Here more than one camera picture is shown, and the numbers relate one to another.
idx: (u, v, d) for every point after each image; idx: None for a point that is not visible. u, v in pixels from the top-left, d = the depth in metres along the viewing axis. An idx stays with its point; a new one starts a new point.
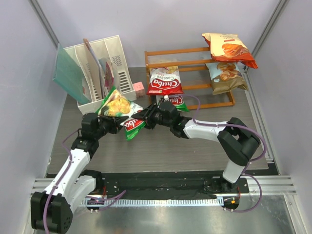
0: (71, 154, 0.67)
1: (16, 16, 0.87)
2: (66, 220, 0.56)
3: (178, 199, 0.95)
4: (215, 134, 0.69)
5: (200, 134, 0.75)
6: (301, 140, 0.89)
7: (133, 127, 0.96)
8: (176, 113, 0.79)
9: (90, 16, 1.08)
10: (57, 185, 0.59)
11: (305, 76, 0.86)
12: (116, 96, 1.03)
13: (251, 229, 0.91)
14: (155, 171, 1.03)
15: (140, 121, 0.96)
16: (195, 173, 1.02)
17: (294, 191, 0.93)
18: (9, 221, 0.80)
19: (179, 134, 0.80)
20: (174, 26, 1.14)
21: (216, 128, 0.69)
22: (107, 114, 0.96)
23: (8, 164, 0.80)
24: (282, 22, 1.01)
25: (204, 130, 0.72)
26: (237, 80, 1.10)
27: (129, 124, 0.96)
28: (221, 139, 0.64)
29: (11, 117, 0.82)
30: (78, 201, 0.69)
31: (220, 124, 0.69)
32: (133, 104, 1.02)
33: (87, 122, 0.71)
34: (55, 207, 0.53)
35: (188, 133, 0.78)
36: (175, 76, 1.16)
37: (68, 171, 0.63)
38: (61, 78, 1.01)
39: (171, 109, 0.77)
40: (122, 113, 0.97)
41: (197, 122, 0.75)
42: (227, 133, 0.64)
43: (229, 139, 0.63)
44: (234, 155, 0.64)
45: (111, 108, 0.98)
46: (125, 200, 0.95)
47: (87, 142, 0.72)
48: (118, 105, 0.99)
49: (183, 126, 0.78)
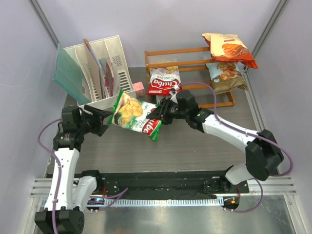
0: (57, 159, 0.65)
1: (16, 16, 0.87)
2: (78, 223, 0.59)
3: (178, 199, 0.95)
4: (241, 141, 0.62)
5: (220, 133, 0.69)
6: (301, 140, 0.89)
7: (153, 129, 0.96)
8: (193, 102, 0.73)
9: (90, 16, 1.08)
10: (57, 199, 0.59)
11: (306, 76, 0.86)
12: (126, 100, 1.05)
13: (251, 229, 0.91)
14: (155, 171, 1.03)
15: (156, 122, 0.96)
16: (195, 173, 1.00)
17: (294, 191, 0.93)
18: (9, 220, 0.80)
19: (196, 124, 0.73)
20: (174, 26, 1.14)
21: (243, 135, 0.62)
22: (121, 121, 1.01)
23: (8, 164, 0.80)
24: (282, 22, 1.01)
25: (229, 133, 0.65)
26: (237, 80, 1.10)
27: (148, 127, 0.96)
28: (248, 151, 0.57)
29: (11, 117, 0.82)
30: (84, 202, 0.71)
31: (249, 133, 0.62)
32: (144, 104, 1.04)
33: (68, 112, 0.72)
34: (64, 220, 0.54)
35: (207, 129, 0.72)
36: (175, 76, 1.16)
37: (62, 179, 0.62)
38: (61, 78, 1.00)
39: (188, 97, 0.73)
40: (136, 116, 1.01)
41: (222, 121, 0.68)
42: (257, 146, 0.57)
43: (258, 153, 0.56)
44: (256, 167, 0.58)
45: (125, 114, 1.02)
46: (125, 200, 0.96)
47: (68, 135, 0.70)
48: (130, 109, 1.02)
49: (203, 118, 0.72)
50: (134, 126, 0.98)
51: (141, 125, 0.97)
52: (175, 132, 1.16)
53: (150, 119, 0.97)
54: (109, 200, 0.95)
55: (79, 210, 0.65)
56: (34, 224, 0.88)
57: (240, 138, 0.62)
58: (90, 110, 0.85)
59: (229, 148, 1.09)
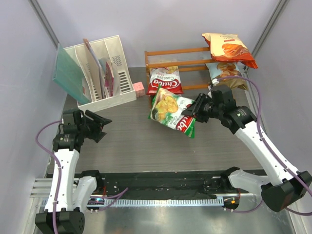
0: (57, 160, 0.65)
1: (16, 16, 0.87)
2: (78, 224, 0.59)
3: (178, 199, 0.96)
4: (275, 173, 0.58)
5: (253, 148, 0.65)
6: (302, 140, 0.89)
7: (186, 127, 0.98)
8: (230, 97, 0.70)
9: (90, 16, 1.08)
10: (57, 200, 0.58)
11: (306, 76, 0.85)
12: (162, 96, 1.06)
13: (251, 229, 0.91)
14: (155, 171, 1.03)
15: (189, 119, 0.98)
16: (195, 173, 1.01)
17: None
18: (9, 220, 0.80)
19: (230, 122, 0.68)
20: (174, 26, 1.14)
21: (282, 169, 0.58)
22: (158, 117, 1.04)
23: (8, 164, 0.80)
24: (282, 22, 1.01)
25: (266, 157, 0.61)
26: (237, 80, 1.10)
27: (182, 125, 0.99)
28: (280, 189, 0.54)
29: (11, 117, 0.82)
30: (85, 203, 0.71)
31: (290, 170, 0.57)
32: (179, 98, 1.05)
33: (68, 114, 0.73)
34: (64, 221, 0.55)
35: (240, 135, 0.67)
36: (175, 76, 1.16)
37: (62, 181, 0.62)
38: (61, 78, 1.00)
39: (226, 90, 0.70)
40: (171, 112, 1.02)
41: (263, 139, 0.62)
42: (291, 188, 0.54)
43: (287, 196, 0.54)
44: (274, 201, 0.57)
45: (161, 110, 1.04)
46: (125, 200, 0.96)
47: (68, 136, 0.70)
48: (165, 105, 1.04)
49: (240, 117, 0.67)
50: (170, 123, 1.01)
51: (176, 122, 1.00)
52: (174, 132, 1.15)
53: (184, 116, 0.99)
54: (109, 200, 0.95)
55: (80, 211, 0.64)
56: (34, 224, 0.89)
57: (276, 170, 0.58)
58: (90, 115, 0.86)
59: (228, 148, 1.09)
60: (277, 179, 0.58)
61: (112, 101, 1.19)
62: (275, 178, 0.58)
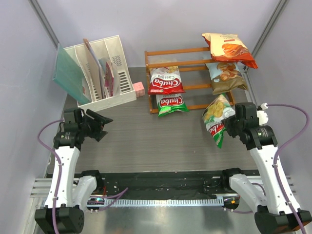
0: (58, 156, 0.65)
1: (16, 16, 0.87)
2: (78, 221, 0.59)
3: (178, 199, 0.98)
4: (275, 203, 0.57)
5: (262, 172, 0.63)
6: (301, 140, 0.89)
7: (216, 132, 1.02)
8: (253, 114, 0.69)
9: (90, 16, 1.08)
10: (57, 196, 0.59)
11: (306, 76, 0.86)
12: (219, 99, 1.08)
13: (250, 228, 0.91)
14: (155, 171, 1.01)
15: (221, 126, 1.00)
16: (195, 173, 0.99)
17: (294, 191, 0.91)
18: (9, 221, 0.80)
19: (248, 138, 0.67)
20: (174, 26, 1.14)
21: (283, 202, 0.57)
22: (205, 116, 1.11)
23: (9, 164, 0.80)
24: (282, 22, 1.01)
25: (272, 185, 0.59)
26: (237, 80, 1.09)
27: (214, 128, 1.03)
28: (273, 218, 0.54)
29: (11, 117, 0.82)
30: (84, 201, 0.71)
31: (291, 205, 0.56)
32: (228, 107, 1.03)
33: (70, 112, 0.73)
34: (64, 217, 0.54)
35: (254, 156, 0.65)
36: (176, 75, 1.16)
37: (62, 178, 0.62)
38: (60, 78, 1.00)
39: (249, 107, 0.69)
40: (215, 116, 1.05)
41: (276, 167, 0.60)
42: (285, 223, 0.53)
43: (278, 228, 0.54)
44: (265, 225, 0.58)
45: (208, 111, 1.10)
46: (125, 200, 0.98)
47: (69, 134, 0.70)
48: (215, 107, 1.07)
49: (260, 137, 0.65)
50: (208, 124, 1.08)
51: (210, 126, 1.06)
52: (174, 132, 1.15)
53: (219, 123, 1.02)
54: (109, 200, 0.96)
55: (80, 208, 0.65)
56: (35, 224, 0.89)
57: (277, 201, 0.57)
58: (91, 114, 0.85)
59: (229, 148, 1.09)
60: (275, 208, 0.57)
61: (112, 101, 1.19)
62: (274, 207, 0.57)
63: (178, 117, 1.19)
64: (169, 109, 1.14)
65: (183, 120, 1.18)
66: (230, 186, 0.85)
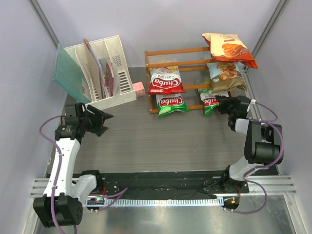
0: (58, 147, 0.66)
1: (16, 16, 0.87)
2: (77, 212, 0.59)
3: (178, 199, 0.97)
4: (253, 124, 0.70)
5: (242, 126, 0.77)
6: (301, 140, 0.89)
7: (208, 104, 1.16)
8: (244, 109, 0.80)
9: (90, 16, 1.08)
10: (56, 185, 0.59)
11: (307, 76, 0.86)
12: None
13: (251, 229, 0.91)
14: (155, 170, 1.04)
15: (216, 101, 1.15)
16: (195, 173, 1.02)
17: (294, 191, 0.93)
18: (9, 221, 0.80)
19: (231, 124, 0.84)
20: (174, 26, 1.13)
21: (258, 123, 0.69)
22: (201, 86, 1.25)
23: (8, 164, 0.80)
24: (282, 22, 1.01)
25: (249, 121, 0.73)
26: (236, 80, 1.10)
27: (207, 101, 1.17)
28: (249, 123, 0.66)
29: (11, 118, 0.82)
30: (84, 197, 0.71)
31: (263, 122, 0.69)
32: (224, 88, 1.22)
33: (71, 107, 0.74)
34: (63, 206, 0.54)
35: (237, 125, 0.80)
36: (176, 75, 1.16)
37: (62, 168, 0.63)
38: (60, 75, 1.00)
39: (243, 103, 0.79)
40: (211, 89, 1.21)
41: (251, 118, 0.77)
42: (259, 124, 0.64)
43: (255, 127, 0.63)
44: (248, 142, 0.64)
45: None
46: (125, 200, 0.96)
47: (70, 127, 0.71)
48: None
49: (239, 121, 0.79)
50: (202, 93, 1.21)
51: (205, 96, 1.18)
52: (174, 132, 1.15)
53: (214, 97, 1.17)
54: (109, 200, 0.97)
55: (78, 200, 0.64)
56: (35, 224, 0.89)
57: None
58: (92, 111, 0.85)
59: (229, 148, 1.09)
60: None
61: (112, 101, 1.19)
62: None
63: (178, 117, 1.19)
64: (169, 109, 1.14)
65: (183, 120, 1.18)
66: (230, 177, 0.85)
